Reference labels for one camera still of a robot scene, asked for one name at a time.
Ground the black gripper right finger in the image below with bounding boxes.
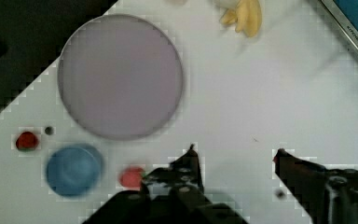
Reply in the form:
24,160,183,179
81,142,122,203
273,148,358,224

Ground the peeled banana toy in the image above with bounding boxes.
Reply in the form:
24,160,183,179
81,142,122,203
213,0,262,37

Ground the large grey round plate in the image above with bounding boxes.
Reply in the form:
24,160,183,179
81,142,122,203
57,14,184,141

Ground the pink strawberry toy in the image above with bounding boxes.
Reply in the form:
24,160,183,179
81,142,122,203
118,166,145,189

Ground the small blue bowl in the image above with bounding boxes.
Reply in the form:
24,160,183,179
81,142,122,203
45,144,103,198

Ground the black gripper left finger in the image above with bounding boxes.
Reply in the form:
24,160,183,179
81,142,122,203
83,147,248,224

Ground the dark red strawberry toy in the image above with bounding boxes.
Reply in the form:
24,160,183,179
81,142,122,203
15,132,39,151

